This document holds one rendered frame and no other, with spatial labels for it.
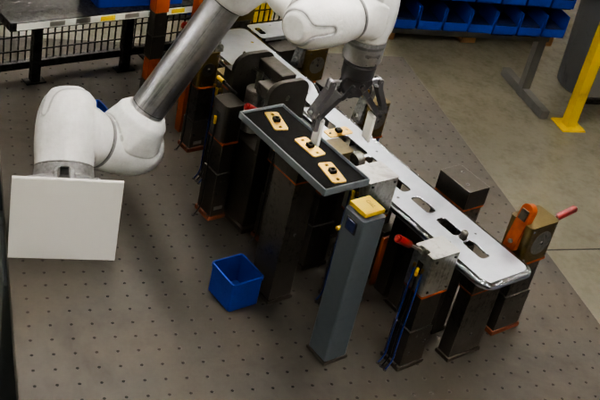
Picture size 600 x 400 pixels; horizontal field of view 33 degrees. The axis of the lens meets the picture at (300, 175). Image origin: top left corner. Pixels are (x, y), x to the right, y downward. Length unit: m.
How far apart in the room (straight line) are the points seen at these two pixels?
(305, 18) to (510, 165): 3.19
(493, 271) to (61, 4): 1.60
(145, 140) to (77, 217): 0.30
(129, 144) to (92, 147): 0.12
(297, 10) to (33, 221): 0.99
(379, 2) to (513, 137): 3.31
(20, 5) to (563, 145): 3.15
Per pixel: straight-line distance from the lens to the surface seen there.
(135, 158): 2.85
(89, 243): 2.74
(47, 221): 2.69
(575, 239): 4.76
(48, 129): 2.72
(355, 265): 2.40
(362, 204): 2.35
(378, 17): 2.17
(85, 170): 2.70
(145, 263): 2.78
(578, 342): 2.96
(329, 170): 2.42
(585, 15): 5.99
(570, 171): 5.29
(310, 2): 2.08
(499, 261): 2.60
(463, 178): 2.83
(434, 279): 2.47
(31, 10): 3.27
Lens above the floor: 2.42
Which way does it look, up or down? 32 degrees down
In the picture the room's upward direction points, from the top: 13 degrees clockwise
